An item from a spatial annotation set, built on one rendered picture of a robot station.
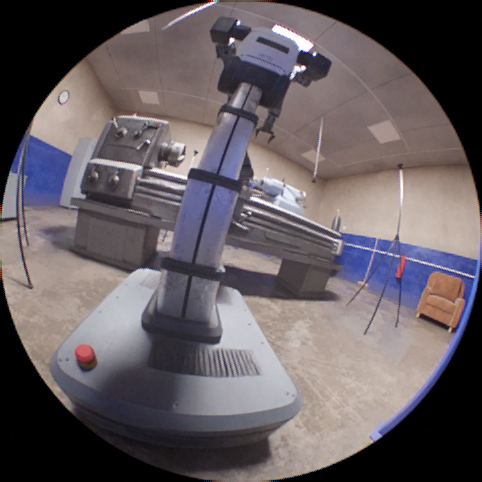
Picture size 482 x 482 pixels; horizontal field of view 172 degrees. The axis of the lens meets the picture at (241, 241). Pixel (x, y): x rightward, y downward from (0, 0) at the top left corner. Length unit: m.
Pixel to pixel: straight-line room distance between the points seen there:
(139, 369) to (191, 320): 0.18
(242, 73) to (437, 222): 4.37
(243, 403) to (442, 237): 4.35
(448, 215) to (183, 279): 4.60
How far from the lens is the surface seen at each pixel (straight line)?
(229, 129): 0.43
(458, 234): 4.44
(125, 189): 1.31
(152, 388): 0.32
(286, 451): 0.62
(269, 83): 0.58
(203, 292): 0.37
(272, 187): 1.73
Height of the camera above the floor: 0.54
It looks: 4 degrees down
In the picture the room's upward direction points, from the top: 16 degrees clockwise
